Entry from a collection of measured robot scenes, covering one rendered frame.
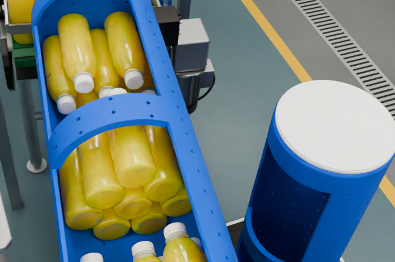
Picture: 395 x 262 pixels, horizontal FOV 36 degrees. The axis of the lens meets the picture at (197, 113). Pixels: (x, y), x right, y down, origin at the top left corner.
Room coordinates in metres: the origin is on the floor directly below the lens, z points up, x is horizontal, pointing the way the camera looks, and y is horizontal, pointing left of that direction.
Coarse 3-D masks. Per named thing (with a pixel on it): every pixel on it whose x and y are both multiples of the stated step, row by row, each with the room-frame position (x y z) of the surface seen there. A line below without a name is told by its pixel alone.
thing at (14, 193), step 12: (0, 96) 1.29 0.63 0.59; (0, 108) 1.26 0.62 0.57; (0, 120) 1.25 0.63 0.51; (0, 132) 1.25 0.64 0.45; (0, 144) 1.25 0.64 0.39; (0, 156) 1.24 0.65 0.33; (12, 156) 1.29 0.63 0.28; (12, 168) 1.26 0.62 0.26; (12, 180) 1.25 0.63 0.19; (12, 192) 1.25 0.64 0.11; (12, 204) 1.25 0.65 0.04
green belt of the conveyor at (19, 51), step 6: (12, 36) 1.23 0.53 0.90; (12, 42) 1.21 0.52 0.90; (18, 48) 1.19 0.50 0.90; (24, 48) 1.19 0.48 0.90; (30, 48) 1.19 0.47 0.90; (18, 54) 1.17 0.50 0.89; (24, 54) 1.17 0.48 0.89; (30, 54) 1.18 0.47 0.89; (18, 60) 1.16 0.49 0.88; (24, 60) 1.16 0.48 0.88; (30, 60) 1.17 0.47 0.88; (18, 66) 1.16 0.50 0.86; (24, 66) 1.17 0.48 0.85; (30, 66) 1.17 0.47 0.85
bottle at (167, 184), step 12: (156, 132) 0.75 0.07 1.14; (156, 144) 0.72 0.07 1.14; (168, 144) 0.73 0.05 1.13; (156, 156) 0.69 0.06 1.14; (168, 156) 0.70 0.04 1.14; (156, 168) 0.66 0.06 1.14; (168, 168) 0.67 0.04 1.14; (156, 180) 0.64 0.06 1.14; (168, 180) 0.64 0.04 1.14; (180, 180) 0.66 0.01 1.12; (144, 192) 0.63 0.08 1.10; (156, 192) 0.64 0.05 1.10; (168, 192) 0.65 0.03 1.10
